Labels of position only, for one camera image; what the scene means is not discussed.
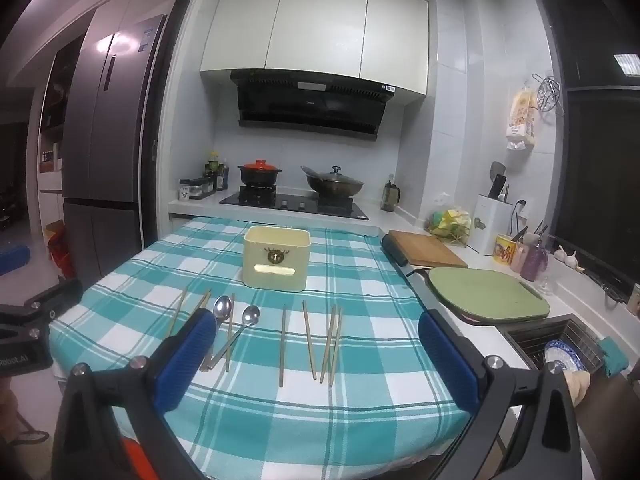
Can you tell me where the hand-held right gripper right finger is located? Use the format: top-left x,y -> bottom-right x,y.
417,308 -> 583,480

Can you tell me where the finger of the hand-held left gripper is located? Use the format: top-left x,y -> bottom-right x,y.
22,276 -> 84,323

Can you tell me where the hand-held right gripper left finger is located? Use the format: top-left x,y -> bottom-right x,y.
50,308 -> 218,480

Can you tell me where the metal spoon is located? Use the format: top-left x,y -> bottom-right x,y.
207,305 -> 261,371
200,296 -> 233,373

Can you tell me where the cream plastic utensil holder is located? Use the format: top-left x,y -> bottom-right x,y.
243,226 -> 312,293

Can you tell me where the red plastic object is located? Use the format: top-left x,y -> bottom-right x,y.
50,230 -> 77,281

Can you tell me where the blue object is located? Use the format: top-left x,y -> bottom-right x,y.
0,244 -> 32,277

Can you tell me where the teal checkered tablecloth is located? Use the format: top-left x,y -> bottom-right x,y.
48,217 -> 481,480

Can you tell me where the green cutting board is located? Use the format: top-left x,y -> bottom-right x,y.
429,266 -> 551,322

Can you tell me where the kitchen sink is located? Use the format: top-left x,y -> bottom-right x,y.
500,313 -> 608,381

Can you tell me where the wooden cutting board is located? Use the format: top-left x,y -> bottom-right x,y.
388,230 -> 469,269

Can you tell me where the blue patterned plate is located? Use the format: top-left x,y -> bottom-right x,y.
542,340 -> 586,373

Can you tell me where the black oblong appliance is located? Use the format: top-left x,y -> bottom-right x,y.
381,234 -> 411,267

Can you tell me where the yellow printed mug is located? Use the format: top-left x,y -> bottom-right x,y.
492,233 -> 517,267

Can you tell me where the purple cup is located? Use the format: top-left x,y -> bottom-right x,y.
520,245 -> 550,282

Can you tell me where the beige cloth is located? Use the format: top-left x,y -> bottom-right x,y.
564,370 -> 592,409

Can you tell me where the mesh bag of sponges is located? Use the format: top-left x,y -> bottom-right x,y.
425,206 -> 473,246

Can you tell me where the open storage shelf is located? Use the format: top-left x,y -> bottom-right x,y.
37,35 -> 83,196

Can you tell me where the white knife block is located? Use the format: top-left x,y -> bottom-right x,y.
472,193 -> 516,256

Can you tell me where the grey refrigerator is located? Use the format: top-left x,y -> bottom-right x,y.
60,14 -> 168,286

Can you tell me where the teal cloth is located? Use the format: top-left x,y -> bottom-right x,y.
597,336 -> 630,378

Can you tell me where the glass pitcher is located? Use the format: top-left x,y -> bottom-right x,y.
380,174 -> 402,212

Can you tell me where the yellow cap sauce bottle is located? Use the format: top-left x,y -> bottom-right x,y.
205,150 -> 221,191

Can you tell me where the black gas cooktop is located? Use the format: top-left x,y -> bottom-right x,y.
218,186 -> 370,221

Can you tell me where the black clay pot red lid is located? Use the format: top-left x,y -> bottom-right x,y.
237,159 -> 283,188

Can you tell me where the dark wok with lid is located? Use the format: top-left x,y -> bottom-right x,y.
300,165 -> 366,198

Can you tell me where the dark window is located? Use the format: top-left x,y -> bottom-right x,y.
532,0 -> 640,291

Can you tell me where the hanging plastic bag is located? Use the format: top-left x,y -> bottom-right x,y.
505,85 -> 540,151

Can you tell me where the black range hood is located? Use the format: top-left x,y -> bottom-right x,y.
230,69 -> 397,142

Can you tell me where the hanging wire rack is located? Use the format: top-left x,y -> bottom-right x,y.
532,74 -> 563,123

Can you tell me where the white wall cabinet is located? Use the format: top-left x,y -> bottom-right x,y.
200,0 -> 430,96

